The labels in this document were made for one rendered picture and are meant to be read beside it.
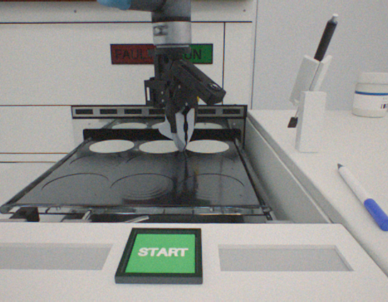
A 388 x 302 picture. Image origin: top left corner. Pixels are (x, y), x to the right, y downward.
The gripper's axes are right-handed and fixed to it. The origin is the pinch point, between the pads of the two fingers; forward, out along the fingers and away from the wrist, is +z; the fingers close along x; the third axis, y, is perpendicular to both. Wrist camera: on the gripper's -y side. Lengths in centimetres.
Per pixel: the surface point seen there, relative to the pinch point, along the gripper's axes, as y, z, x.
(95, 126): 27.2, -1.3, 2.6
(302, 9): 36, -42, -178
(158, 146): 7.1, 1.2, 0.5
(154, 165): -0.2, 1.0, 9.6
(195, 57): 6.8, -17.4, -14.0
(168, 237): -24.5, -6.2, 32.6
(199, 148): -0.8, 1.5, -4.0
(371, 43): -6, -19, -208
